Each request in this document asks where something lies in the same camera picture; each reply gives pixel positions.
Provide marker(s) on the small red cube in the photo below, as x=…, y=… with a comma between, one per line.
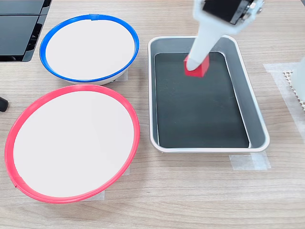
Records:
x=202, y=69

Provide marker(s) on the black tray mat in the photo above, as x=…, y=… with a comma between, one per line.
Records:
x=197, y=107

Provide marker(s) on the steel tray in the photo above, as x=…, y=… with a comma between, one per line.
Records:
x=252, y=107

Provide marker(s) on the blue-rimmed white plate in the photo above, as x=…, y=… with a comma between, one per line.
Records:
x=88, y=47

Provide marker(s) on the translucent tape strip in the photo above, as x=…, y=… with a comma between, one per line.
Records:
x=250, y=162

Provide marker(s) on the red-rimmed white plate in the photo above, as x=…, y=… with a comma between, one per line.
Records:
x=71, y=143

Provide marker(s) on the black flat electronic device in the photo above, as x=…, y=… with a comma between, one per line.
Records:
x=16, y=31

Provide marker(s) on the black rounded stand foot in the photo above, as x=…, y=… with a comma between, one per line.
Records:
x=3, y=105

